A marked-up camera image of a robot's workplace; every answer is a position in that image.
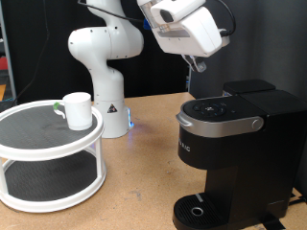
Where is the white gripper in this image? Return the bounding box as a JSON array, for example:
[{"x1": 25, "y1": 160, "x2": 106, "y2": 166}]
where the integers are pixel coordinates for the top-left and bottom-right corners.
[{"x1": 152, "y1": 6, "x2": 230, "y2": 73}]

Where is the black Keurig coffee machine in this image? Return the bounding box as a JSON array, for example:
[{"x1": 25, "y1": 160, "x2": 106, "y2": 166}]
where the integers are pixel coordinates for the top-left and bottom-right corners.
[{"x1": 172, "y1": 79, "x2": 307, "y2": 230}]

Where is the white mug with green mark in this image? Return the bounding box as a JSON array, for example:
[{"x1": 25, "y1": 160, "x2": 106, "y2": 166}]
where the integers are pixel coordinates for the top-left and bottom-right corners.
[{"x1": 52, "y1": 91, "x2": 94, "y2": 131}]

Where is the white two tier turntable rack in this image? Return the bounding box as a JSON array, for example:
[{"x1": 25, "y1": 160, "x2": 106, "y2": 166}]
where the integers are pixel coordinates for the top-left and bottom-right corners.
[{"x1": 0, "y1": 99, "x2": 107, "y2": 214}]

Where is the orange background object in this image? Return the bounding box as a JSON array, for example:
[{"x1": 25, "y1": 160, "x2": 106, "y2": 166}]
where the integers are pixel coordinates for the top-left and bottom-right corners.
[{"x1": 0, "y1": 83, "x2": 8, "y2": 102}]

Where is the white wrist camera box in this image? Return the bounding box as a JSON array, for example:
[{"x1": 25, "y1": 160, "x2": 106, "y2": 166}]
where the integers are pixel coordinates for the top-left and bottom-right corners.
[{"x1": 150, "y1": 0, "x2": 207, "y2": 25}]

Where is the blue cable clip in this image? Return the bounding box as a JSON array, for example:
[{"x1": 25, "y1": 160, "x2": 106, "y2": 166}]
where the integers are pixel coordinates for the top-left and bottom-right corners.
[{"x1": 142, "y1": 18, "x2": 153, "y2": 31}]

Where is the black camera cable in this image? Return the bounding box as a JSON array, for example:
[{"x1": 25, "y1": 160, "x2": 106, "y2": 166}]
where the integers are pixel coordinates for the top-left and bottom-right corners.
[{"x1": 77, "y1": 0, "x2": 237, "y2": 38}]

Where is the thin black hanging cable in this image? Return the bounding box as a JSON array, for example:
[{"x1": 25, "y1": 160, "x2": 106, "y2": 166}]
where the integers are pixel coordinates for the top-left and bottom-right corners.
[{"x1": 14, "y1": 0, "x2": 50, "y2": 101}]

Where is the black power cord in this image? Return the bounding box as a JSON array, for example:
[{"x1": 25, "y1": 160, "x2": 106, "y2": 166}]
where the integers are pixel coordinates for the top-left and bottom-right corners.
[{"x1": 287, "y1": 191, "x2": 307, "y2": 206}]

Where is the grey metal frame post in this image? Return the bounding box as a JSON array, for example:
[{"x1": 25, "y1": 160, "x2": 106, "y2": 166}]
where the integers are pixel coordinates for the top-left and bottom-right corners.
[{"x1": 0, "y1": 0, "x2": 17, "y2": 103}]

